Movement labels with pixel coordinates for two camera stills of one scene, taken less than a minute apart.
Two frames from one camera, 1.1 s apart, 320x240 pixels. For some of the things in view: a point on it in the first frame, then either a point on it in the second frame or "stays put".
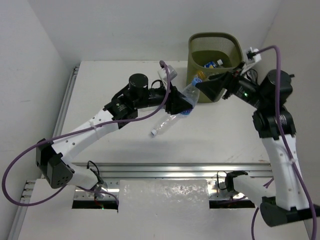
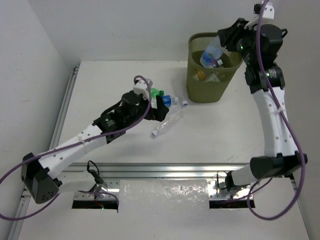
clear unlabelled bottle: (170, 121) stays put
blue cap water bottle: (192, 93) to (212, 53)
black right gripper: (211, 86) to (230, 35)
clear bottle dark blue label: (212, 64) stays put
